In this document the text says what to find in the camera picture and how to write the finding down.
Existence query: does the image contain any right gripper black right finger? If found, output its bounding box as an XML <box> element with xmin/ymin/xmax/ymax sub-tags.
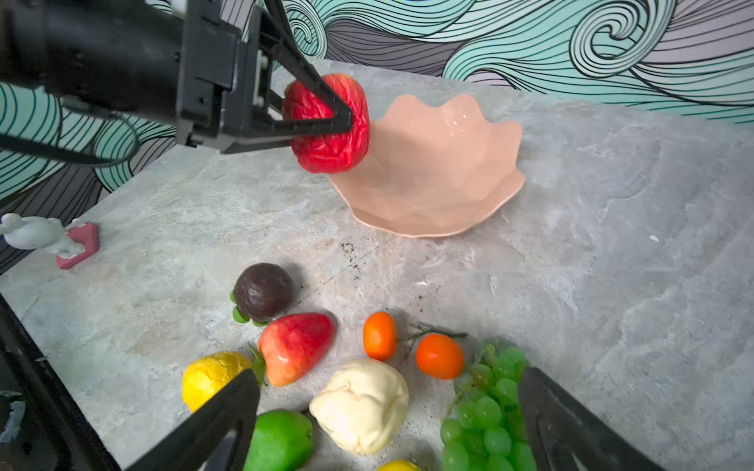
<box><xmin>518</xmin><ymin>367</ymin><xmax>664</xmax><ymax>471</ymax></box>

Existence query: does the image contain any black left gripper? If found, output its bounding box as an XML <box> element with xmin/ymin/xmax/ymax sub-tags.
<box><xmin>175</xmin><ymin>1</ymin><xmax>353</xmax><ymax>154</ymax></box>

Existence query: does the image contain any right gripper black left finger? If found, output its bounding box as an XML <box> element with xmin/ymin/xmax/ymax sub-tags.
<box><xmin>130</xmin><ymin>369</ymin><xmax>260</xmax><ymax>471</ymax></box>

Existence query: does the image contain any red fake apple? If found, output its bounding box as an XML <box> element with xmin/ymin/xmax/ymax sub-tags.
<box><xmin>282</xmin><ymin>73</ymin><xmax>372</xmax><ymax>176</ymax></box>

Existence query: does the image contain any pink scalloped fruit bowl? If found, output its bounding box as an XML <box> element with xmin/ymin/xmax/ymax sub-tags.
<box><xmin>329</xmin><ymin>94</ymin><xmax>525</xmax><ymax>239</ymax></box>

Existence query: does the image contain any yellow lemon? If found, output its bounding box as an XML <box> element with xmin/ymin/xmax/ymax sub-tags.
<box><xmin>377</xmin><ymin>459</ymin><xmax>420</xmax><ymax>471</ymax></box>

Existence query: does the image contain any cream fake garlic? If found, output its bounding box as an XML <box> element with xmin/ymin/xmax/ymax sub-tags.
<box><xmin>309</xmin><ymin>358</ymin><xmax>410</xmax><ymax>455</ymax></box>

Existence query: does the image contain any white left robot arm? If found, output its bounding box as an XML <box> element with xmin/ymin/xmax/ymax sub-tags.
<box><xmin>1</xmin><ymin>1</ymin><xmax>353</xmax><ymax>154</ymax></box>

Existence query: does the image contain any yellow pear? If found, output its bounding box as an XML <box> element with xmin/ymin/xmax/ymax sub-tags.
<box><xmin>182</xmin><ymin>351</ymin><xmax>253</xmax><ymax>412</ymax></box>

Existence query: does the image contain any green grape bunch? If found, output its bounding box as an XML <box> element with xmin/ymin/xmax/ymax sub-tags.
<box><xmin>440</xmin><ymin>341</ymin><xmax>536</xmax><ymax>471</ymax></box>

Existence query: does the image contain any green lime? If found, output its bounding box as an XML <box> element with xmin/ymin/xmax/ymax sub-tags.
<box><xmin>243</xmin><ymin>409</ymin><xmax>314</xmax><ymax>471</ymax></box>

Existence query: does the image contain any orange tomato right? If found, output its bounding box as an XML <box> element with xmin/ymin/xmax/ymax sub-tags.
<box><xmin>406</xmin><ymin>322</ymin><xmax>467</xmax><ymax>380</ymax></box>

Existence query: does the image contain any orange tomato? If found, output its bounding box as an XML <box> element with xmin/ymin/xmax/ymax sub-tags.
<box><xmin>362</xmin><ymin>312</ymin><xmax>398</xmax><ymax>361</ymax></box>
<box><xmin>406</xmin><ymin>322</ymin><xmax>467</xmax><ymax>380</ymax></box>

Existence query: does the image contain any dark brown mangosteen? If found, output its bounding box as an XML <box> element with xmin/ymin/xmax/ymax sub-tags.
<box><xmin>230</xmin><ymin>263</ymin><xmax>295</xmax><ymax>326</ymax></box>

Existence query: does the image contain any orange tomato left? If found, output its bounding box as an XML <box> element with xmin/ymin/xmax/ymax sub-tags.
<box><xmin>362</xmin><ymin>312</ymin><xmax>398</xmax><ymax>361</ymax></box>

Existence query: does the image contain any white figurine on pink base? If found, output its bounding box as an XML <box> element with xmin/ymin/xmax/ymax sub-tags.
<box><xmin>1</xmin><ymin>213</ymin><xmax>99</xmax><ymax>270</ymax></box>

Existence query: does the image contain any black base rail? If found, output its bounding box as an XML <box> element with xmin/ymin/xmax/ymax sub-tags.
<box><xmin>1</xmin><ymin>299</ymin><xmax>120</xmax><ymax>470</ymax></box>

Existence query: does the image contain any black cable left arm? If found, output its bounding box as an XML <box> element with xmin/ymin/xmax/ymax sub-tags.
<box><xmin>0</xmin><ymin>108</ymin><xmax>143</xmax><ymax>169</ymax></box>

